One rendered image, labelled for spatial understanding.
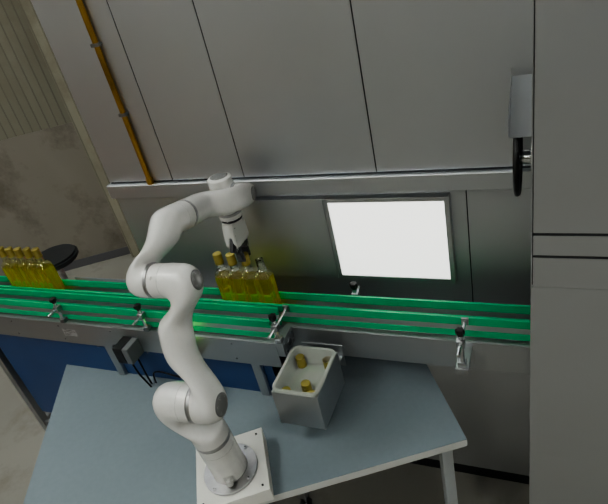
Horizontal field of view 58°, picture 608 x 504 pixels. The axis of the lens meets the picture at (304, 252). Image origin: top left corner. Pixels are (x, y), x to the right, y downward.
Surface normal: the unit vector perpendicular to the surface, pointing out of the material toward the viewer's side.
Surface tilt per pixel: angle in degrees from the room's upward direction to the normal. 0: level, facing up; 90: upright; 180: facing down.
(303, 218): 90
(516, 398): 90
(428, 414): 0
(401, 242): 90
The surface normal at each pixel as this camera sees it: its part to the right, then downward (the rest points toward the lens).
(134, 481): -0.21, -0.83
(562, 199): -0.35, 0.55
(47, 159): 0.17, 0.49
